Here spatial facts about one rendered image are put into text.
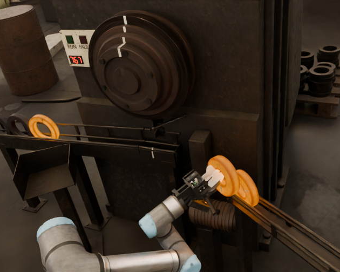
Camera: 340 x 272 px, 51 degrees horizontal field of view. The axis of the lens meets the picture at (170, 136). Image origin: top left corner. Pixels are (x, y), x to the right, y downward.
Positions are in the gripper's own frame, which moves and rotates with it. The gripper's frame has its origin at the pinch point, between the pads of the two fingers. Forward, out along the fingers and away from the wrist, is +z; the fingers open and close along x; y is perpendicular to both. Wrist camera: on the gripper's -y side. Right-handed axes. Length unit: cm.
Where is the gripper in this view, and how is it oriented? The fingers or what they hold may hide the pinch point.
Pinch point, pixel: (223, 171)
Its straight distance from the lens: 134.0
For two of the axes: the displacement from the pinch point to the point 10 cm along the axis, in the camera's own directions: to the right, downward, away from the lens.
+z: 7.8, -5.9, 2.0
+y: -3.5, -6.9, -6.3
